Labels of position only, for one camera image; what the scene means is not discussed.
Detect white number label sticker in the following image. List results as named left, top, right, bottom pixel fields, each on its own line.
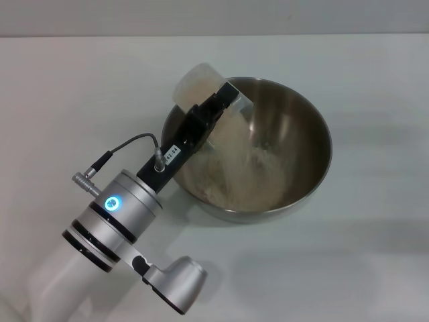
left=165, top=144, right=182, bottom=166

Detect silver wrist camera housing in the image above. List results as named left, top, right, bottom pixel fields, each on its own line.
left=127, top=246, right=209, bottom=316

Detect grey left gripper cable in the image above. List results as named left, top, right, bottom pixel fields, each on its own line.
left=93, top=133, right=168, bottom=171

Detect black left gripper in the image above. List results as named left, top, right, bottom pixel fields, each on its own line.
left=136, top=81, right=240, bottom=195

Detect white rice grains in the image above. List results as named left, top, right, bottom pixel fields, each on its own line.
left=177, top=75, right=289, bottom=213

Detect clear plastic measuring cup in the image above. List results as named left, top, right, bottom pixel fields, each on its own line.
left=172, top=62, right=255, bottom=135

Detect stainless steel mixing bowl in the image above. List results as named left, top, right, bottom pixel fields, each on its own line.
left=160, top=76, right=333, bottom=225

